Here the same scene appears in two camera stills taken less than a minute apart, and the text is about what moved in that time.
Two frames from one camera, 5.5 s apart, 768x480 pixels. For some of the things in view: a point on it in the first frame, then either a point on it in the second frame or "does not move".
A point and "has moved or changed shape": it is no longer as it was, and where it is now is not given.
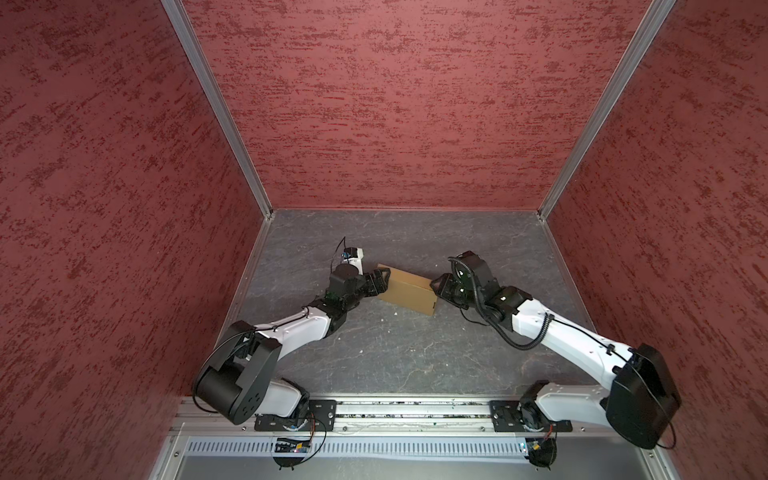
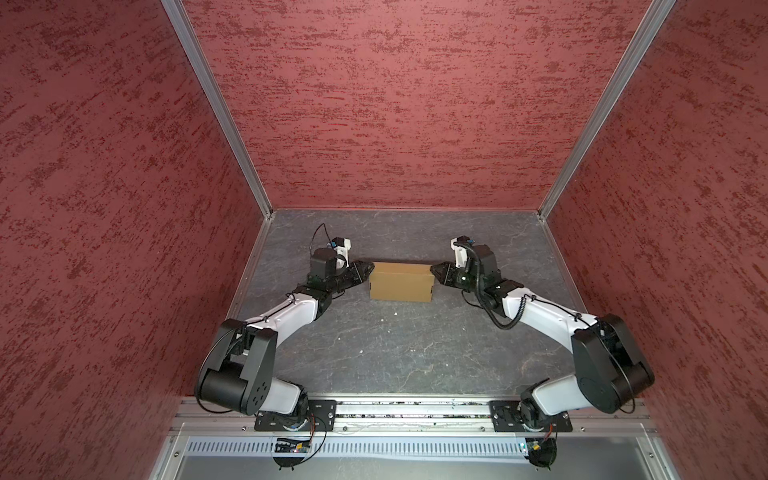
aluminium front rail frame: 396,439 does not move
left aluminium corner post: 212,82 does not move
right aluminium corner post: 657,17 does not move
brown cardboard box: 410,293 has moved or changed shape
